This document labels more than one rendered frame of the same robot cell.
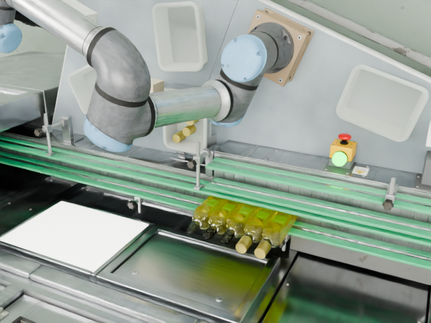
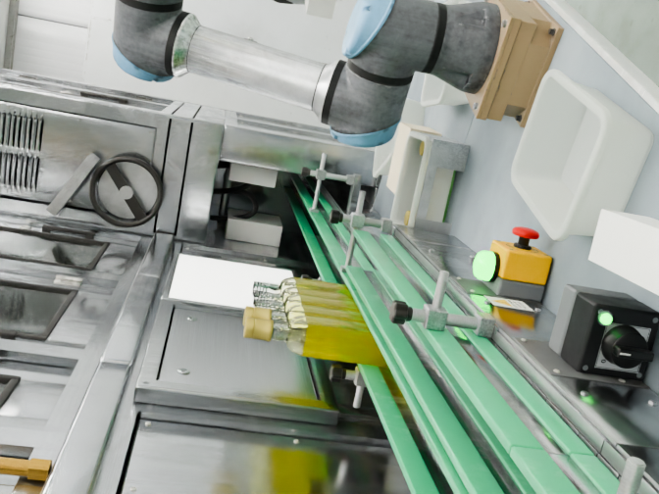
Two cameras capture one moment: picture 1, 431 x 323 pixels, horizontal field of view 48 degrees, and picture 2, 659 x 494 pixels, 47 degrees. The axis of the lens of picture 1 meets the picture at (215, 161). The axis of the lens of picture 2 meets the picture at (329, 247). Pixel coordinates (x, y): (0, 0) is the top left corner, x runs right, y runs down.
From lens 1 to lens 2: 1.34 m
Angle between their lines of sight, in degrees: 54
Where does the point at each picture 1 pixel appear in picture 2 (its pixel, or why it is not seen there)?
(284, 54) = (462, 44)
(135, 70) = not seen: outside the picture
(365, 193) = not seen: hidden behind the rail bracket
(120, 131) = (122, 37)
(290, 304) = (243, 446)
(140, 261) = (217, 320)
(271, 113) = (496, 190)
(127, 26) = not seen: hidden behind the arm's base
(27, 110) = (346, 166)
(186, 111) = (242, 65)
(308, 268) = (365, 460)
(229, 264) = (276, 374)
